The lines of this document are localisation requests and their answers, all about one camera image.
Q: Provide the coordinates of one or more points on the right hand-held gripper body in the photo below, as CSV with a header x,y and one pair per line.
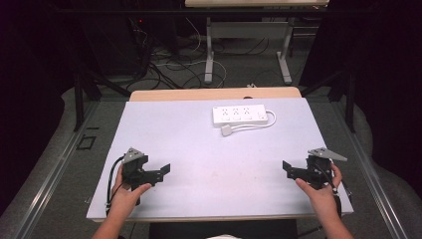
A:
x,y
319,169

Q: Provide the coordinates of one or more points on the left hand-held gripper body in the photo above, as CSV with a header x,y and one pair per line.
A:
x,y
134,174

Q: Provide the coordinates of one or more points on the person's left hand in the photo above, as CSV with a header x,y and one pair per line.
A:
x,y
123,200

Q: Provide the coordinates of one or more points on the person's right hand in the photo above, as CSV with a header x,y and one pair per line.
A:
x,y
323,199

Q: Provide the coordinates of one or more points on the white table cover sheet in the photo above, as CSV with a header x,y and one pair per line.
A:
x,y
212,172

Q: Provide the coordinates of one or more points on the white power strip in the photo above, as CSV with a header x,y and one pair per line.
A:
x,y
239,115

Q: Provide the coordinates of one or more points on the white power plug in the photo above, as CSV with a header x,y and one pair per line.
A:
x,y
226,130

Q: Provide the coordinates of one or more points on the black metal stand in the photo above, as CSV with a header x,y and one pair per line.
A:
x,y
349,99
79,99

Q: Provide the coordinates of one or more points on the wooden table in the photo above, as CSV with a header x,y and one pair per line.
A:
x,y
199,94

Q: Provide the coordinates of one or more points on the person's dark clothing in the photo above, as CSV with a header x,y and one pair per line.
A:
x,y
222,229

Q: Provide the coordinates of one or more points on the dark computer case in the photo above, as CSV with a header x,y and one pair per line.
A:
x,y
112,43

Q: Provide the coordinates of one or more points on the white-legged desk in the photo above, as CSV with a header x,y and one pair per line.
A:
x,y
245,30

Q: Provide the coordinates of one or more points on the black floor socket frame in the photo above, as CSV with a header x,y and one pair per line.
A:
x,y
86,142

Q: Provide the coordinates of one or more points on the aluminium floor rail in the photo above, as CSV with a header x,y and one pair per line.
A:
x,y
49,186
375,186

